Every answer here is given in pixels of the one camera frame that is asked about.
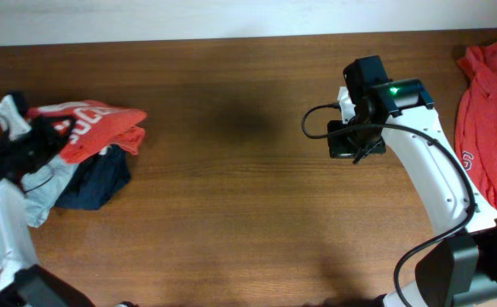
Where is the orange FRAM t-shirt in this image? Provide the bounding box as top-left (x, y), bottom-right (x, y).
top-left (27, 100), bottom-right (147, 164)

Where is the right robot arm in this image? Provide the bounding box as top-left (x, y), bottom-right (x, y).
top-left (327, 55), bottom-right (497, 306)

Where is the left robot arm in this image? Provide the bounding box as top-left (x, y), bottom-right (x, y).
top-left (0, 116), bottom-right (92, 306)

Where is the grey folded shirt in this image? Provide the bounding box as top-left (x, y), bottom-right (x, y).
top-left (21, 155), bottom-right (78, 228)

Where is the navy folded garment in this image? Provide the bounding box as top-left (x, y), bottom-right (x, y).
top-left (55, 146), bottom-right (131, 211)

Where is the red crumpled shirt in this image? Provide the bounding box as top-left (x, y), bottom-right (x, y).
top-left (454, 42), bottom-right (497, 210)

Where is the right black cable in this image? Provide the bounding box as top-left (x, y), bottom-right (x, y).
top-left (300, 103), bottom-right (477, 307)

